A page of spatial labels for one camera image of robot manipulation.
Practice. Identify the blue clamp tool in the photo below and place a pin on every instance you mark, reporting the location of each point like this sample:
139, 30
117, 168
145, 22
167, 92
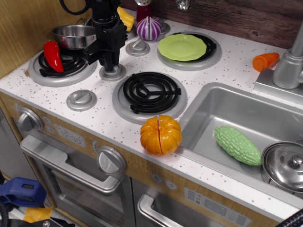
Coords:
23, 192

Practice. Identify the silver toy faucet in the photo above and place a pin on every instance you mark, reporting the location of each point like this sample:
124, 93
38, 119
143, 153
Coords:
286, 80

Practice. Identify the hanging silver spoon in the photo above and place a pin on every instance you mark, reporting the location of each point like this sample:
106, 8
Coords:
184, 4

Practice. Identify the small steel pot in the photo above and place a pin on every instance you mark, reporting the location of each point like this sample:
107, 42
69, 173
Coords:
74, 37

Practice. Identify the silver oven knob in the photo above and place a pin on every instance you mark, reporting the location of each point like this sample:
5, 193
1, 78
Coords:
28, 120
110, 161

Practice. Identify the black burner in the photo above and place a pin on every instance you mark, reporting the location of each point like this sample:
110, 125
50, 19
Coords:
212, 56
144, 95
75, 69

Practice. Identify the black front left burner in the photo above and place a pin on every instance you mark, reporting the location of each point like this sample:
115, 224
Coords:
75, 69

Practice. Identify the black rear right burner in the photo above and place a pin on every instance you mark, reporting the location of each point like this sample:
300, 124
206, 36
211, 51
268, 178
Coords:
212, 56

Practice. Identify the silver right oven knob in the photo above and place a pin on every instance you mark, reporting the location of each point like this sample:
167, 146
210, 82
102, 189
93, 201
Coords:
110, 161

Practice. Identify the light green plastic plate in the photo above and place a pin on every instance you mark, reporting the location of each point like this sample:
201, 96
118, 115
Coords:
182, 47

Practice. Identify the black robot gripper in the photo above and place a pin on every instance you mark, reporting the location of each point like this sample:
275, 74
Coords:
110, 34

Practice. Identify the orange toy pumpkin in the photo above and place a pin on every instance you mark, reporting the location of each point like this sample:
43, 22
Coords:
161, 135

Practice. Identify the yellow toy pepper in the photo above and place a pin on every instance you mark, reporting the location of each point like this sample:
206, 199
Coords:
127, 19

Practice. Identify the silver front stove knob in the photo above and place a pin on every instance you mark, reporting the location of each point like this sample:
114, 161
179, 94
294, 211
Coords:
81, 100

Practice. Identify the black front centre burner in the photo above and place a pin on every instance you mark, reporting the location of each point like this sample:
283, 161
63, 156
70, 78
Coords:
144, 95

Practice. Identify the silver dishwasher door handle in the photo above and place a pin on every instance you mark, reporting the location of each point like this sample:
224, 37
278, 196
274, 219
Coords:
144, 206

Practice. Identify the purple white toy onion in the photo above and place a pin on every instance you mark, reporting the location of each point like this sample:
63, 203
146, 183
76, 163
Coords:
149, 29

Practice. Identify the orange toy carrot piece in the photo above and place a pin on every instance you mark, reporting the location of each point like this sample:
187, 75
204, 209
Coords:
265, 61

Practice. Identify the red toy chili pepper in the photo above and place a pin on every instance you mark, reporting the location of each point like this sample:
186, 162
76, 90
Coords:
52, 56

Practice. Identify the green toy bitter gourd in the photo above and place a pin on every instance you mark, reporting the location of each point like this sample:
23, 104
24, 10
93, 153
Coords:
237, 145

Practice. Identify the grey toy sink basin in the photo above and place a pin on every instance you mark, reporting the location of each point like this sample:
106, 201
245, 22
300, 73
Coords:
262, 120

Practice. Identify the red pepper shaker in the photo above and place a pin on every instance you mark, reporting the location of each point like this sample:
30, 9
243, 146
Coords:
144, 9

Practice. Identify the silver oven door handle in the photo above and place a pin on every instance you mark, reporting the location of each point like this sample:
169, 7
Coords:
57, 160

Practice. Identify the steel pot with lid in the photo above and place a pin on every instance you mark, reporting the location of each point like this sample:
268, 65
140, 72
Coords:
282, 166

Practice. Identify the silver left oven knob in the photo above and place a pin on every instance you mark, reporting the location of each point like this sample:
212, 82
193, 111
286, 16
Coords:
28, 120

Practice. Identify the silver stove knob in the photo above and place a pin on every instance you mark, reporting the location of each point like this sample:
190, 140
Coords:
117, 73
165, 28
138, 48
81, 100

